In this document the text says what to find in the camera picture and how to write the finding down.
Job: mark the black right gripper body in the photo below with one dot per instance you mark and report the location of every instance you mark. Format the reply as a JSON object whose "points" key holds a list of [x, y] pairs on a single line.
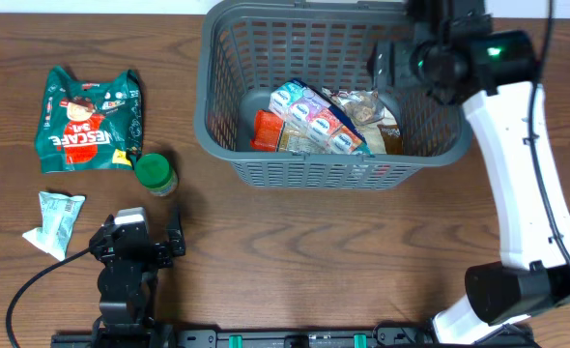
{"points": [[387, 65]]}

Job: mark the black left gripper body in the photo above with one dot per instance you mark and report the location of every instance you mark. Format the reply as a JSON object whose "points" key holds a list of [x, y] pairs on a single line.
{"points": [[161, 256]]}

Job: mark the brown white snack pouch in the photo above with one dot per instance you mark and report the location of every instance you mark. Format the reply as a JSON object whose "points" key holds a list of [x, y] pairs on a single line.
{"points": [[371, 118]]}

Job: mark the Kleenex tissue multipack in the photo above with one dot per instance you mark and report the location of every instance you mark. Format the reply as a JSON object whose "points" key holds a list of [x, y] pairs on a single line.
{"points": [[315, 118]]}

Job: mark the green Nescafe coffee bag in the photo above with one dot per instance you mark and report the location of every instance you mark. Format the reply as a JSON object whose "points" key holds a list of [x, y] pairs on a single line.
{"points": [[89, 125]]}

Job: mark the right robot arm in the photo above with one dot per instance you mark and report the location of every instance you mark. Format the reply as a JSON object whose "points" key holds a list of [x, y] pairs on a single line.
{"points": [[495, 78]]}

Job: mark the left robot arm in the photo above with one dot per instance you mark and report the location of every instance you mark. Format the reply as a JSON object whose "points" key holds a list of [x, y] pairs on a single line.
{"points": [[128, 281]]}

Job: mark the green-lid Knorr seasoning jar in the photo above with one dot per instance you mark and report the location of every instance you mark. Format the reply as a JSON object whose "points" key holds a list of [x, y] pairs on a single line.
{"points": [[155, 173]]}

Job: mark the pale green snack packet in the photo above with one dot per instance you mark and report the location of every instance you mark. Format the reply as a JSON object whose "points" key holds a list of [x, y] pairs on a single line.
{"points": [[59, 213]]}

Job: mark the orange cracker package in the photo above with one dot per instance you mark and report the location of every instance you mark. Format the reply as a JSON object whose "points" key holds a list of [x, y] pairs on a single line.
{"points": [[271, 134]]}

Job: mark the grey plastic basket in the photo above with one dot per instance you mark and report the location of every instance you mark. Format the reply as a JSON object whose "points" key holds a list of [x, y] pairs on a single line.
{"points": [[249, 48]]}

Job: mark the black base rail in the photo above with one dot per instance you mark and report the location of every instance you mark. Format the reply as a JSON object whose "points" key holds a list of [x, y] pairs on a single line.
{"points": [[381, 337]]}

